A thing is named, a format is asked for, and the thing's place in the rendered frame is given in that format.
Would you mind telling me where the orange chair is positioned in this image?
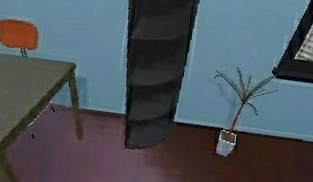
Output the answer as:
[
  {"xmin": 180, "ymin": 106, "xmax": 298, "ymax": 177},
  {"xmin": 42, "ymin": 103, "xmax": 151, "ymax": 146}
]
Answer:
[{"xmin": 0, "ymin": 17, "xmax": 67, "ymax": 142}]

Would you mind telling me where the thin plant in white pot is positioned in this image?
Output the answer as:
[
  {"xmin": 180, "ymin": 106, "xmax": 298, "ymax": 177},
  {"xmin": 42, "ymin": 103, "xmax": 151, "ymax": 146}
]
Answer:
[{"xmin": 204, "ymin": 64, "xmax": 282, "ymax": 163}]

